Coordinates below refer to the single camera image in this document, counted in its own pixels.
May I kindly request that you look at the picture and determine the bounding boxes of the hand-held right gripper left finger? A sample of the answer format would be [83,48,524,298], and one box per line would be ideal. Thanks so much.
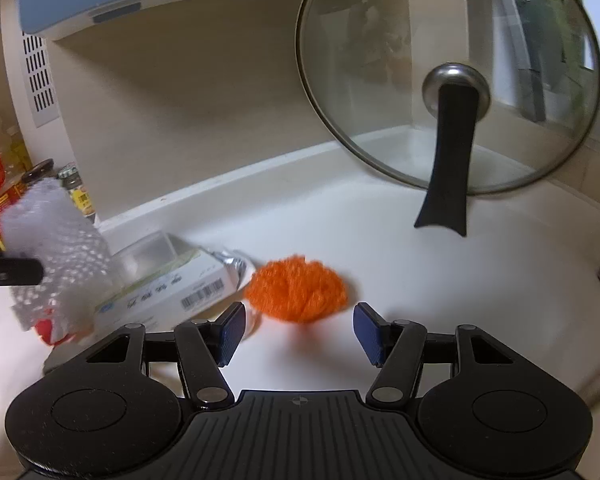
[82,302,246,411]

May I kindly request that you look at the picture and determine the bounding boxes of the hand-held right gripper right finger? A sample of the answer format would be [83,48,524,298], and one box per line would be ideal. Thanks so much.
[352,302,518,408]

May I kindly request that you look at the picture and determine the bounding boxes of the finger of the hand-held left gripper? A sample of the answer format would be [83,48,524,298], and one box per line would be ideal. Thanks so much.
[0,252,44,297]

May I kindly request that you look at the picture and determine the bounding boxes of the white foam fruit net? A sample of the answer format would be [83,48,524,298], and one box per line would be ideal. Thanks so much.
[0,177,116,335]

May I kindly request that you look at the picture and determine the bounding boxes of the orange mesh scrubber ball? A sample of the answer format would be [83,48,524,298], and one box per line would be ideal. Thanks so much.
[244,254,351,323]

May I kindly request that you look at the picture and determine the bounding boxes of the crumpled silver wrapper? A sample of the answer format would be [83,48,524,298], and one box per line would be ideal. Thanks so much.
[212,249,257,292]

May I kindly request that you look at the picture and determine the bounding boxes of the red packet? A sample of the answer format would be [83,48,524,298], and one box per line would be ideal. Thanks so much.
[34,317,81,347]

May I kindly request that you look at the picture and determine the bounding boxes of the white carton box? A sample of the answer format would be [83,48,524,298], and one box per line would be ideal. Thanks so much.
[87,230,241,335]

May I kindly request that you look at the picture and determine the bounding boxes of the green lid spice jar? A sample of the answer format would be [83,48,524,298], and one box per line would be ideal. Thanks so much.
[57,162,97,224]

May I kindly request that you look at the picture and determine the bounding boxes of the dark lid jar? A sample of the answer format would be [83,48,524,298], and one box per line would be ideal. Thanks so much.
[10,159,57,206]

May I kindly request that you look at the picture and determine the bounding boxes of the glass pot lid black handle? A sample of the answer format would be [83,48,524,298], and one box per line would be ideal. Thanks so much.
[295,0,600,238]

